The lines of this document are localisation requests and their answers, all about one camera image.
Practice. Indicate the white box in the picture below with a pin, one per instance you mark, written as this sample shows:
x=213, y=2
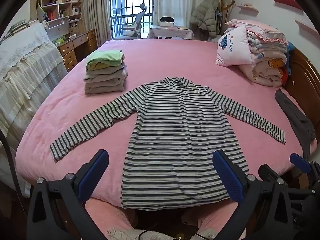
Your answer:
x=167, y=24

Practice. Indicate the wooden headboard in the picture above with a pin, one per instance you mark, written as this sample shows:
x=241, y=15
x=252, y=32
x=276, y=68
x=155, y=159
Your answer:
x=305, y=87

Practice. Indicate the small table with floral cloth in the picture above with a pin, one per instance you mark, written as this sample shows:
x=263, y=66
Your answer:
x=170, y=31

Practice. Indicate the pink wall shelf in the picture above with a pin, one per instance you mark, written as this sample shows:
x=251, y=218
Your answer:
x=247, y=7
x=307, y=27

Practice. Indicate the stack of books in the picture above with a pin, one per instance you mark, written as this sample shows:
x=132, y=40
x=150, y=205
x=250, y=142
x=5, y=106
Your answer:
x=17, y=27

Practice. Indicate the grey office chair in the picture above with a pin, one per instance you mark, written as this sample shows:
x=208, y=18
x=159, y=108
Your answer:
x=132, y=30

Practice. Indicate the yellow folded garment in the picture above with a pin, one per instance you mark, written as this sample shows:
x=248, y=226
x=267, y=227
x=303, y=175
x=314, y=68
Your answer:
x=97, y=66

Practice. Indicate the woven basket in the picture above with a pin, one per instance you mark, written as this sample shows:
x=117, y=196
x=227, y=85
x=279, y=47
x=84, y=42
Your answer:
x=73, y=30

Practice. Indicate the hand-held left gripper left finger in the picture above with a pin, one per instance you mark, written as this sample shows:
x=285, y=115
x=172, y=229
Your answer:
x=93, y=175

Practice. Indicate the cartoon print folded quilt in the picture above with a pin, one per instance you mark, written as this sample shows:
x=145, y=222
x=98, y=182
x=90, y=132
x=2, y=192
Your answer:
x=267, y=67

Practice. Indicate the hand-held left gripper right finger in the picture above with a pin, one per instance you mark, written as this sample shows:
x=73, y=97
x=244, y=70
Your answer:
x=228, y=177

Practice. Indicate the wooden desk with drawers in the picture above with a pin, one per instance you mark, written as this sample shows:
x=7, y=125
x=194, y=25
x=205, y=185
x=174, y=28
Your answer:
x=68, y=48

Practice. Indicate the dark grey garment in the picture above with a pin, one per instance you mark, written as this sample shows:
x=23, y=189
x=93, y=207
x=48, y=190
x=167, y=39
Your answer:
x=297, y=122

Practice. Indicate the pink bed blanket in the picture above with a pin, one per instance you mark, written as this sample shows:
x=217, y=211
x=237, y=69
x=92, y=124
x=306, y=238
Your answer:
x=175, y=57

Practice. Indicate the olive puffer jacket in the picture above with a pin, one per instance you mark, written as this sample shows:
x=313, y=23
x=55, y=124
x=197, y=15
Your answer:
x=205, y=15

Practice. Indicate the green folded shirt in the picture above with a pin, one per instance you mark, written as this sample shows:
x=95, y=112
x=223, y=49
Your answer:
x=105, y=56

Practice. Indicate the wooden coat rack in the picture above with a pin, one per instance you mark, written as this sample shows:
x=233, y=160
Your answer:
x=226, y=7

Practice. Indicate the green folder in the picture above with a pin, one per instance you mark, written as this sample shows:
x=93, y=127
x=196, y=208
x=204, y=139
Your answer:
x=40, y=11

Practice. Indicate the white printed pillow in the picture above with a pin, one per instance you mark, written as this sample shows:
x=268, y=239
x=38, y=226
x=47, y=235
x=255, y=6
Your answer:
x=235, y=50

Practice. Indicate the striped long-sleeve shirt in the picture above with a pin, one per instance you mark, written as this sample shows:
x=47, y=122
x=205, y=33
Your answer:
x=180, y=142

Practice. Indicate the green packet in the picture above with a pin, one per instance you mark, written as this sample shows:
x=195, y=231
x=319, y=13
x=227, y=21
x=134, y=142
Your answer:
x=59, y=41

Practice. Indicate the beige folded garment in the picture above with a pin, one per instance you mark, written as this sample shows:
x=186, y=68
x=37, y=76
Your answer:
x=110, y=73

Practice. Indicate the white lace-covered furniture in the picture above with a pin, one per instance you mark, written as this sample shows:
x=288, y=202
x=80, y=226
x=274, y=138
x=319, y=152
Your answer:
x=27, y=55

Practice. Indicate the wooden bookshelf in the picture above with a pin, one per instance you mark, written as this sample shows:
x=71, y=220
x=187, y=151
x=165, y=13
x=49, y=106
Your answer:
x=60, y=3

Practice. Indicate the blue knitted cloth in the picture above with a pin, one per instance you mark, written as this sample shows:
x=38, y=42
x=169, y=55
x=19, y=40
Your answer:
x=290, y=50

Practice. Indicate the beige curtain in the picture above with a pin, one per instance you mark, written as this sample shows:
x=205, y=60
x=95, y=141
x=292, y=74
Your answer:
x=96, y=12

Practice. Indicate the red wall shelf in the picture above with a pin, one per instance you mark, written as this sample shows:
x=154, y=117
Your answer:
x=285, y=1

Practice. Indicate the window with metal grille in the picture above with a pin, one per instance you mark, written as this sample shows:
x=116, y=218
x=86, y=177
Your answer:
x=125, y=5

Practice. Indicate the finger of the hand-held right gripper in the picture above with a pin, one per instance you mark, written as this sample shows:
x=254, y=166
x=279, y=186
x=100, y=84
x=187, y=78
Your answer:
x=270, y=172
x=300, y=162

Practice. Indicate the black bag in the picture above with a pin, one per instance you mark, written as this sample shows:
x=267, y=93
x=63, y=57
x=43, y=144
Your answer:
x=167, y=19

